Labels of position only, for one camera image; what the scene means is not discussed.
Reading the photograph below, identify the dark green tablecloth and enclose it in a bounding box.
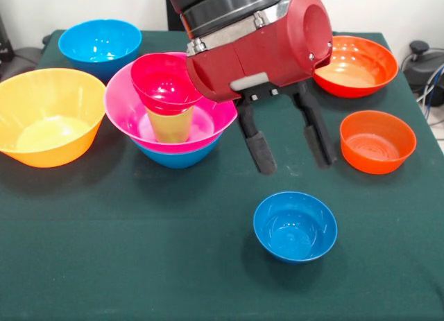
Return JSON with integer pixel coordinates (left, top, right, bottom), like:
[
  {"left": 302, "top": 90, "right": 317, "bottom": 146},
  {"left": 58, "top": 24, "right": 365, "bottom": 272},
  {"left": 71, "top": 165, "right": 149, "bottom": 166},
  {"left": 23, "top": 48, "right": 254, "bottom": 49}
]
[{"left": 0, "top": 29, "right": 444, "bottom": 321}]

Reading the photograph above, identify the large pink plastic bowl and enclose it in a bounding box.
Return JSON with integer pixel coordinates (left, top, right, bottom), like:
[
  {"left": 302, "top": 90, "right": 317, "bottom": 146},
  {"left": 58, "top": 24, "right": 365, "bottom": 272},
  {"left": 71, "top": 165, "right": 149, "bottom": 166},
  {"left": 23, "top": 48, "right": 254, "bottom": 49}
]
[{"left": 103, "top": 51, "right": 239, "bottom": 154}]

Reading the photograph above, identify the small red-orange plastic bowl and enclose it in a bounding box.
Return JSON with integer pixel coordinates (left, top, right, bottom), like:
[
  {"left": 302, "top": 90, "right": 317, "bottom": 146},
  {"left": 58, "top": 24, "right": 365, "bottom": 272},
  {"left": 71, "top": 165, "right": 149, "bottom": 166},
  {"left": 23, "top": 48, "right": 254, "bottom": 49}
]
[{"left": 339, "top": 110, "right": 418, "bottom": 175}]

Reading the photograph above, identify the tangle of floor cables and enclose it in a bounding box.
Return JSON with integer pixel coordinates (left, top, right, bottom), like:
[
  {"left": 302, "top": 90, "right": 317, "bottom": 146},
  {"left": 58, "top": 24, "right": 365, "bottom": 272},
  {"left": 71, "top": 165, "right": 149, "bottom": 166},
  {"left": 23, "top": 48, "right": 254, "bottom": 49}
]
[{"left": 415, "top": 62, "right": 444, "bottom": 128}]

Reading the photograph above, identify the small crimson red bowl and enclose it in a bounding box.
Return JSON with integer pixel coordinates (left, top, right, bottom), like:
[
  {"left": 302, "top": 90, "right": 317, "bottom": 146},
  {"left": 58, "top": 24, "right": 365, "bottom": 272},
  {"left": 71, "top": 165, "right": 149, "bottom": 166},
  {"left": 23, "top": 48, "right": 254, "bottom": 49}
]
[{"left": 130, "top": 53, "right": 205, "bottom": 116}]

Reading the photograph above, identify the dark grey floor equipment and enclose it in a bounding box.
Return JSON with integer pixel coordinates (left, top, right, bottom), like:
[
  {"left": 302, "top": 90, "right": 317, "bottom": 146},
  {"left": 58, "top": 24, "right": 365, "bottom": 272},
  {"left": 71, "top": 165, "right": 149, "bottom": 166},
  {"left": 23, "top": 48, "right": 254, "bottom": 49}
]
[{"left": 0, "top": 14, "right": 44, "bottom": 85}]

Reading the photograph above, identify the large orange plastic bowl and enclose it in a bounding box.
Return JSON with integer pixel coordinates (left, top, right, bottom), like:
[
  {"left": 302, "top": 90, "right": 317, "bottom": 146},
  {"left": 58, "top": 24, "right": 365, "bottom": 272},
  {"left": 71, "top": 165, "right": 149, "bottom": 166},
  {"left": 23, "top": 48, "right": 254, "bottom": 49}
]
[{"left": 0, "top": 67, "right": 107, "bottom": 168}]

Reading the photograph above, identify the black pedestal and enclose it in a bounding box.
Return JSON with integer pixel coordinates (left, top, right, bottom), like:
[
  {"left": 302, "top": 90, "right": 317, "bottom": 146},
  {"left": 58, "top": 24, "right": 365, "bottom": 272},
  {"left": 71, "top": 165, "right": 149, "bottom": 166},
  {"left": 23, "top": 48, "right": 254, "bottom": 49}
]
[{"left": 164, "top": 0, "right": 188, "bottom": 33}]

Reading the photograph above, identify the wide red-orange plastic bowl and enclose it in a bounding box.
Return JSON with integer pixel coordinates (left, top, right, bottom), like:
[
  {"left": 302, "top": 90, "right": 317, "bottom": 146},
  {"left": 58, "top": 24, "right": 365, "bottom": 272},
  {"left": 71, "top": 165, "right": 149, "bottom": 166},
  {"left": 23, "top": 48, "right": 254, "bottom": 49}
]
[{"left": 313, "top": 35, "right": 400, "bottom": 99}]

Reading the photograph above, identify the lime green plastic cup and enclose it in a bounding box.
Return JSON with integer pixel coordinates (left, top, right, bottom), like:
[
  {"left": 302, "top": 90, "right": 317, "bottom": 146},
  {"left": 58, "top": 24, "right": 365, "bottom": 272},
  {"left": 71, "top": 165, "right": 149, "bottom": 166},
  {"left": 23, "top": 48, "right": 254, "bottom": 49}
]
[{"left": 145, "top": 105, "right": 195, "bottom": 144}]

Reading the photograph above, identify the light blue plastic bowl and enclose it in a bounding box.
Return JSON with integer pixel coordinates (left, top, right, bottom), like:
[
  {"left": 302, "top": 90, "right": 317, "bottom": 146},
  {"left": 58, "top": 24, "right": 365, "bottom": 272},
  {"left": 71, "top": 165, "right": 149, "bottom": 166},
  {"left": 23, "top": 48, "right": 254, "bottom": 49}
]
[
  {"left": 58, "top": 19, "right": 143, "bottom": 83},
  {"left": 131, "top": 132, "right": 223, "bottom": 169}
]

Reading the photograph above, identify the black round floor stand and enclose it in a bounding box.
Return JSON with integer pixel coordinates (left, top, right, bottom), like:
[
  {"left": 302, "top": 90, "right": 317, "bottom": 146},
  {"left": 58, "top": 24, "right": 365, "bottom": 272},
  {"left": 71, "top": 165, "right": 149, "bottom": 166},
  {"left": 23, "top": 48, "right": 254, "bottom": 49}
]
[{"left": 402, "top": 40, "right": 444, "bottom": 107}]

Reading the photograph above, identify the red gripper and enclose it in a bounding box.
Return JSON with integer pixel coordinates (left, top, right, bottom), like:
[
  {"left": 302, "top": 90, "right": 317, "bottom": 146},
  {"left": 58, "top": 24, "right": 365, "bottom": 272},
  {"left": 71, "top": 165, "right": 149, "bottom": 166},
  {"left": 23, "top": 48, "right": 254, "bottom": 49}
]
[{"left": 186, "top": 0, "right": 338, "bottom": 177}]

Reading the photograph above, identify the small dark blue bowl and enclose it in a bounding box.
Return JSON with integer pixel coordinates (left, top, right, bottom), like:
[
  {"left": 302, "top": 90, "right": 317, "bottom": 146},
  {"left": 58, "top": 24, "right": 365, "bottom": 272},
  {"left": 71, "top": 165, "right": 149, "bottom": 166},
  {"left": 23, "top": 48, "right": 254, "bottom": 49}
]
[{"left": 253, "top": 191, "right": 339, "bottom": 265}]

